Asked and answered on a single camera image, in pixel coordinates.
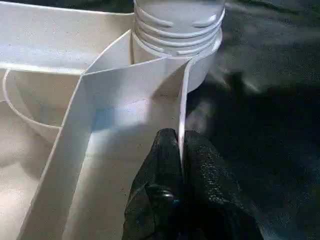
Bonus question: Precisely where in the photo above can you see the white plastic table top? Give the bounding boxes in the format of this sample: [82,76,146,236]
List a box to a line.
[0,0,223,240]

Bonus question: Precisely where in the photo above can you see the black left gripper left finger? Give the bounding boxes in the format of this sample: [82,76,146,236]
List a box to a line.
[122,127,187,240]

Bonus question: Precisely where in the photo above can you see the white plastic table leg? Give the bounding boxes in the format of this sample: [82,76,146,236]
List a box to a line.
[132,0,226,56]

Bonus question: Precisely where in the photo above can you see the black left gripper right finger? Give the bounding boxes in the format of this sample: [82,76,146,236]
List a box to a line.
[181,130,264,240]

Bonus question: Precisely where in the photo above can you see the black work mat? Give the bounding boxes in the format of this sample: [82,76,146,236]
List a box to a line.
[0,0,320,240]

